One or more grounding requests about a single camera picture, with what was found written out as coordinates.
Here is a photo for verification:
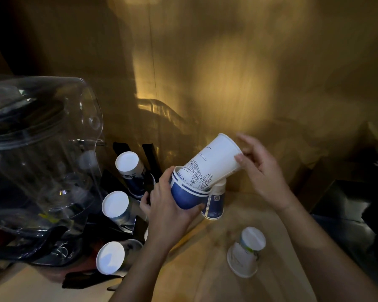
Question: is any person's left hand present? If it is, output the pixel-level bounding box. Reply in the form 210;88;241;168
140;167;205;246

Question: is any person's right hand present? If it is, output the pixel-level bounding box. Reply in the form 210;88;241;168
234;133;293;213

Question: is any white paper cup line drawing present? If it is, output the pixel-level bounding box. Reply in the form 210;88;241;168
176;133;243;191

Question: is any person's left forearm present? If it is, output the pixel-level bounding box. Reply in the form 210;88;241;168
109;240;179;302

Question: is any person's right forearm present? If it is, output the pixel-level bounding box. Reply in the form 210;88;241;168
276;197;378;302

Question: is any upturned blue white paper cup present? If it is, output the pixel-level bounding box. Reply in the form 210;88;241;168
202;178;227;221

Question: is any black cup rack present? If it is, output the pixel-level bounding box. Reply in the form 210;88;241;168
62;141;164;291

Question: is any paper cup in rack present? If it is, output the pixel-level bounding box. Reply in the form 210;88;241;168
115;151;147;198
96;238;144;277
101;191;147;230

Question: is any clear plastic dome container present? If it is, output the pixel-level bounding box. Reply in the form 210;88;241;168
0;75;105;241

